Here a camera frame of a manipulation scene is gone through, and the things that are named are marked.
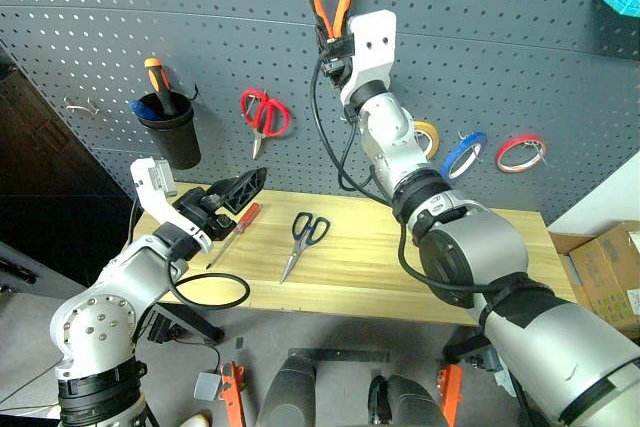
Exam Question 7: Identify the red handled screwdriver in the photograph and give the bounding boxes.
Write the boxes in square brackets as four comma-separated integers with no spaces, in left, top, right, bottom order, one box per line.
[205,202,263,270]

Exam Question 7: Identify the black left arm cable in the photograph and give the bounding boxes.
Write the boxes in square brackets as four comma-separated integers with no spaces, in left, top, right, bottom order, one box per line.
[166,245,252,309]

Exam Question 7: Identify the orange clamp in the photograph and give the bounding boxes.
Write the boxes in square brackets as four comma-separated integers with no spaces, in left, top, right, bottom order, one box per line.
[218,361,247,427]
[436,363,465,427]

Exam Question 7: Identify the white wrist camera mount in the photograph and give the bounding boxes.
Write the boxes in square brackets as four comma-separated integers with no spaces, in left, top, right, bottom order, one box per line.
[339,10,399,106]
[130,157,214,253]

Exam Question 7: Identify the blue tool in cup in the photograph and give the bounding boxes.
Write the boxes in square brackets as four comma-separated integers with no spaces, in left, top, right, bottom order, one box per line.
[128,99,162,122]

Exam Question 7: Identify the black and blue scissors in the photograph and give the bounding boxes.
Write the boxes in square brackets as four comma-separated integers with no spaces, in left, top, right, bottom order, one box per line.
[278,211,332,285]

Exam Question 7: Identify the yellow tape roll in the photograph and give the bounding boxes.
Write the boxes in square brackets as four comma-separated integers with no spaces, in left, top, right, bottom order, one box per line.
[412,120,442,161]

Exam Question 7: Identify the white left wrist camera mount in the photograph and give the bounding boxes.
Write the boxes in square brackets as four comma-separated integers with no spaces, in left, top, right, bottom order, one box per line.
[130,157,214,253]

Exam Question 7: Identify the dark grey pegboard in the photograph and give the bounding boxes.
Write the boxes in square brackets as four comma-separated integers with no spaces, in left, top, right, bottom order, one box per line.
[0,0,640,226]

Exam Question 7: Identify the black table leg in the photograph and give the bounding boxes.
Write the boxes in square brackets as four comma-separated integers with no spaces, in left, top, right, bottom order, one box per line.
[441,332,503,376]
[132,302,227,345]

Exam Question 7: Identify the black metal floor bar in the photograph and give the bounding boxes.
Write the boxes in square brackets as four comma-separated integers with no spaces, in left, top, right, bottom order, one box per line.
[288,347,392,364]

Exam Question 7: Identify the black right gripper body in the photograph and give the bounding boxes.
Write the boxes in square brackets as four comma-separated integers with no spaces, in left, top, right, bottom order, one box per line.
[319,35,357,92]

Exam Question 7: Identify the left gripper small black finger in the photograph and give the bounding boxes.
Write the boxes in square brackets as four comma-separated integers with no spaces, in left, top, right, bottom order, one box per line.
[205,177,239,204]

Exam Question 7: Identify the orange and black screwdriver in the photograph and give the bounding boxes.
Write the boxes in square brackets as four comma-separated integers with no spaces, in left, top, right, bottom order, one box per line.
[143,57,179,118]

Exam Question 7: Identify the silver wire peg hook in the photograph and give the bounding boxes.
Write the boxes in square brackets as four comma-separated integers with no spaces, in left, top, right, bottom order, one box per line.
[64,95,102,117]

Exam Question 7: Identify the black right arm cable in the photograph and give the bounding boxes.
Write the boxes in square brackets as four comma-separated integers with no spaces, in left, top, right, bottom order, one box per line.
[308,54,506,298]

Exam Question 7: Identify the left gripper large black finger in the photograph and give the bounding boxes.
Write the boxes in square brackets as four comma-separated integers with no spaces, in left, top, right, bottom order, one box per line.
[223,166,269,216]

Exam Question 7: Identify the small grey box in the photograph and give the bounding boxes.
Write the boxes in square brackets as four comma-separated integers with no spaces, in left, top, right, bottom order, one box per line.
[193,371,224,404]

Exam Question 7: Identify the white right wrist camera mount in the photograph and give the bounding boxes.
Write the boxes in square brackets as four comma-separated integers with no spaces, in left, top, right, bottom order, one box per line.
[339,10,399,106]

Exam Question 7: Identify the black cup holder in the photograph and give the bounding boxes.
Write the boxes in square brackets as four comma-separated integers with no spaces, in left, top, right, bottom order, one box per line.
[135,91,203,171]

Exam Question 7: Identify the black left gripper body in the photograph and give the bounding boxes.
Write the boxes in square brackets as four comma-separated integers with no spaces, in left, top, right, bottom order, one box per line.
[172,186,238,244]

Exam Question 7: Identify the blue tape roll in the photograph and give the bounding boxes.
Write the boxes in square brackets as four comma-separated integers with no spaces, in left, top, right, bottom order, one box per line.
[439,131,489,183]

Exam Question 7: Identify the dark rounded grey shape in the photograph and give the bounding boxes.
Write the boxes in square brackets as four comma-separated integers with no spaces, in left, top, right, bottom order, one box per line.
[255,352,319,427]
[366,373,450,427]

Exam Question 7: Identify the red tape roll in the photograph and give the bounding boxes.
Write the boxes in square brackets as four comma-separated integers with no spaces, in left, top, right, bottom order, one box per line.
[494,134,548,175]

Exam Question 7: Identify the red handled scissors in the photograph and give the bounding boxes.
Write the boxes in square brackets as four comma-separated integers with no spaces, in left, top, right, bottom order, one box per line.
[239,89,293,161]

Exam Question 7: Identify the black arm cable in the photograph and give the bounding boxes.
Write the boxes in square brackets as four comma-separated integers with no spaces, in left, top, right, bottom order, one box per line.
[166,245,252,309]
[308,54,506,298]

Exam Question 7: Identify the brown cardboard box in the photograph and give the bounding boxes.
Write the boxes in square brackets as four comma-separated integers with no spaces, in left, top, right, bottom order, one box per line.
[548,220,640,344]

